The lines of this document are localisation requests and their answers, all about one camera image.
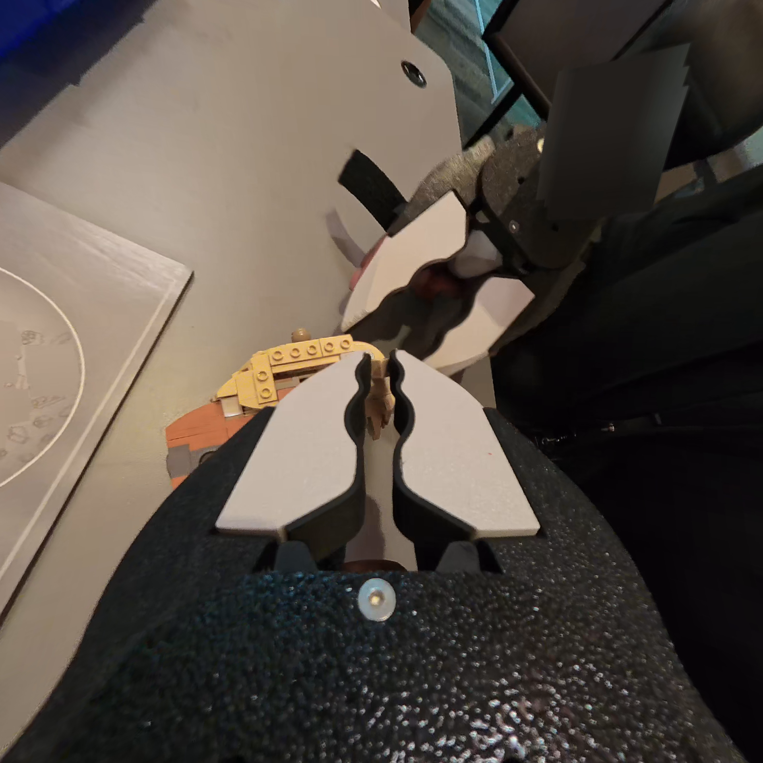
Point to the blue object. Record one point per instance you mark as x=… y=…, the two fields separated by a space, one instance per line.
x=36 y=24

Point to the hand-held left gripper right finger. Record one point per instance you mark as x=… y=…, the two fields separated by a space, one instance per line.
x=459 y=459

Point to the tan and orange toy brick model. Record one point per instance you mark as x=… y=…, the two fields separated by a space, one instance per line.
x=262 y=381

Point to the grey instruction booklet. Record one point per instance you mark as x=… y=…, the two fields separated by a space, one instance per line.
x=89 y=334

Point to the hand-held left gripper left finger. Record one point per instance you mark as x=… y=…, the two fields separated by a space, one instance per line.
x=298 y=459

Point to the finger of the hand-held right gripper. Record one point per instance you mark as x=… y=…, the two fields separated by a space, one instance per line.
x=411 y=244
x=498 y=316

